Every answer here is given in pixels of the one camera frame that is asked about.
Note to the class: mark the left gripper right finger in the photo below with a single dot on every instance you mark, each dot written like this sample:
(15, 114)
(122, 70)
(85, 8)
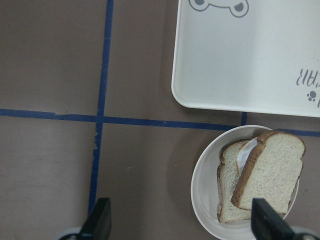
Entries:
(266, 224)

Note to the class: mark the bread slice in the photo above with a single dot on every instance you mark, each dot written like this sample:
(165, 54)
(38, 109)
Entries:
(271, 171)
(227, 179)

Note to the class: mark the cream bear tray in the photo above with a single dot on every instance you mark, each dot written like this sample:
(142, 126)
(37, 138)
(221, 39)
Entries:
(258, 56)

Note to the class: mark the cream round plate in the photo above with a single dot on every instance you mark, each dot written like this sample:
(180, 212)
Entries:
(204, 186)

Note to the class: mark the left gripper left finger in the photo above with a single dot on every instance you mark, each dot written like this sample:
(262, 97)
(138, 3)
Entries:
(97, 226)

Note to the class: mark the fried egg toy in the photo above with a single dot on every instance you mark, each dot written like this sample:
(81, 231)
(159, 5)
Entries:
(244, 154)

